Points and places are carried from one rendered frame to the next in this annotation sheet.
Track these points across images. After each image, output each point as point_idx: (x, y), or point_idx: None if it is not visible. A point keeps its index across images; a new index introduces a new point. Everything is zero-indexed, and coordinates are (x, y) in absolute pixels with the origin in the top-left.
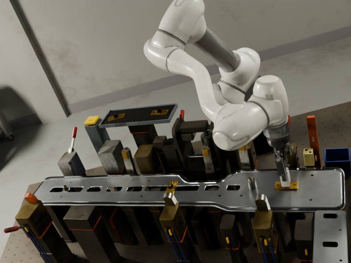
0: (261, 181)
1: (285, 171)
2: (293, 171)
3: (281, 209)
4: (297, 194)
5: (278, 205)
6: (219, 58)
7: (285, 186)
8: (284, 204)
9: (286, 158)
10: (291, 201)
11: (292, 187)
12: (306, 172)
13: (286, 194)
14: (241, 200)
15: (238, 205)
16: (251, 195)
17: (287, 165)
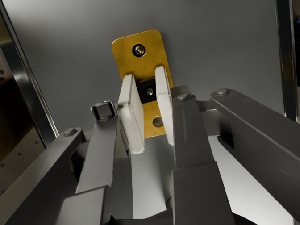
0: (145, 187)
1: (226, 103)
2: (44, 87)
3: (290, 60)
4: (189, 16)
5: (275, 79)
6: None
7: (169, 87)
8: (262, 56)
9: (70, 147)
10: (242, 29)
11: (159, 53)
12: (26, 27)
13: (198, 68)
14: (260, 216)
15: (288, 213)
16: (231, 193)
17: (110, 116)
